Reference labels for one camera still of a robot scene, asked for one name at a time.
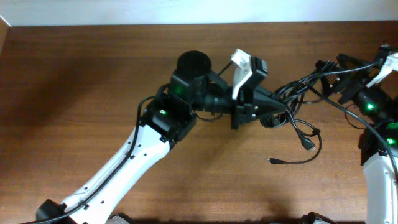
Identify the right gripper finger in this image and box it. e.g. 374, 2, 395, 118
336, 54, 378, 78
315, 60, 347, 95

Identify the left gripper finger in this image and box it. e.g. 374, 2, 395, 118
254, 98, 286, 119
254, 86, 280, 102

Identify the thick black cable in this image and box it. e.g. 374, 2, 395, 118
259, 60, 340, 129

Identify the black cable silver plug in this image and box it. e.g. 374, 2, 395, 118
285, 95, 317, 151

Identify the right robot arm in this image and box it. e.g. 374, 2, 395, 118
315, 50, 397, 223

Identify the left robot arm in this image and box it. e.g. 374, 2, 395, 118
36, 50, 286, 223

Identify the right camera cable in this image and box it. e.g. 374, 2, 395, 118
303, 60, 398, 184

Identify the camera cable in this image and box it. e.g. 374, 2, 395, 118
21, 60, 234, 224
303, 60, 398, 184

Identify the left camera cable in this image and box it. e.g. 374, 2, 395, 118
21, 60, 234, 224

